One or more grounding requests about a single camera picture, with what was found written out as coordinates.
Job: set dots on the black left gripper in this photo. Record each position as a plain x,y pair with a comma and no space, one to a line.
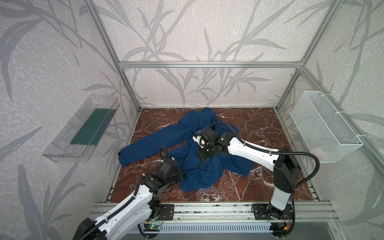
176,173

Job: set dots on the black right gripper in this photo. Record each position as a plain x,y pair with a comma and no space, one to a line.
202,149

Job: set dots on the blue zip jacket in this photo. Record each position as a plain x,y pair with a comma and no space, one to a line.
198,174

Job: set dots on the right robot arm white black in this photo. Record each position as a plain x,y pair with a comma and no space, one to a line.
282,163

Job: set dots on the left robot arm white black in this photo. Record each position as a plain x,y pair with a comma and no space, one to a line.
141,205

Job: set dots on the green circuit board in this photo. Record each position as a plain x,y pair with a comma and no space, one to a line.
153,227

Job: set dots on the pink object in basket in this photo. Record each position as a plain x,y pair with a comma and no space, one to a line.
319,152

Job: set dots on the right base wiring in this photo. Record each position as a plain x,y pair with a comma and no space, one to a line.
280,229

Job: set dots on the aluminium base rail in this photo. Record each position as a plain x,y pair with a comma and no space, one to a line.
241,212

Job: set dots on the clear plastic wall tray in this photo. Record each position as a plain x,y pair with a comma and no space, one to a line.
78,139

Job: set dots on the white wire mesh basket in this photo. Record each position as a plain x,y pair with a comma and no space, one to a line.
321,125

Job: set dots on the aluminium frame horizontal bar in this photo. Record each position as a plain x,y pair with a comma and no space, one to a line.
163,64

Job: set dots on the aluminium frame corner post right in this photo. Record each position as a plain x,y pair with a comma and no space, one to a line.
326,22

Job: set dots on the aluminium frame corner post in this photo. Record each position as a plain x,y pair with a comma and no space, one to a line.
326,22
92,9

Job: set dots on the aluminium frame corner post left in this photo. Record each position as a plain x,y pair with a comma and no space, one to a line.
92,9

